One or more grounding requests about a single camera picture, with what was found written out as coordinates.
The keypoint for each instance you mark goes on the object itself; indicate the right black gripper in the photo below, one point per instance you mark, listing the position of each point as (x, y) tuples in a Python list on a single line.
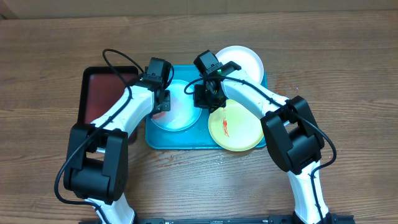
[(199, 93)]

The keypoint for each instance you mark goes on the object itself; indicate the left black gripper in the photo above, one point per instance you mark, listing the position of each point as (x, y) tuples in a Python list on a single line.
[(165, 105)]

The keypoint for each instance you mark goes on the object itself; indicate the dark green sponge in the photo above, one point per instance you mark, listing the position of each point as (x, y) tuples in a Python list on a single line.
[(159, 115)]

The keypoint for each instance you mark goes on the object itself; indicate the light blue plate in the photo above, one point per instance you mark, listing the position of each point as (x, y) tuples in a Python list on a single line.
[(182, 114)]

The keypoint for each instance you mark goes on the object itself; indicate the yellow-green plate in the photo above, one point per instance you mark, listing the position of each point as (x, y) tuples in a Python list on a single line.
[(234, 127)]

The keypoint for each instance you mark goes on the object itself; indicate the white pink-rimmed plate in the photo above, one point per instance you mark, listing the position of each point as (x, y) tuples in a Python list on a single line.
[(246, 58)]

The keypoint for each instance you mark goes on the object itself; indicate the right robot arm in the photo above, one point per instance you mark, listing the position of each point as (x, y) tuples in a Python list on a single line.
[(293, 139)]

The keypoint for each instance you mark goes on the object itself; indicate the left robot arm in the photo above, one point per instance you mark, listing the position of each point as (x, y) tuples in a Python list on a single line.
[(96, 167)]

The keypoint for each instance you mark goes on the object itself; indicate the teal plastic serving tray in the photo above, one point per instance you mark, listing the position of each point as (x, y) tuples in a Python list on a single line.
[(197, 136)]

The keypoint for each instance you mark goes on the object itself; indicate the black tray with red liquid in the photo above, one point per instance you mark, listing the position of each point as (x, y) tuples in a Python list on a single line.
[(100, 90)]

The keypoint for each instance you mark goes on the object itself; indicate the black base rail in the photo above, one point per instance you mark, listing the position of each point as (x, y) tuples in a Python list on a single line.
[(273, 219)]

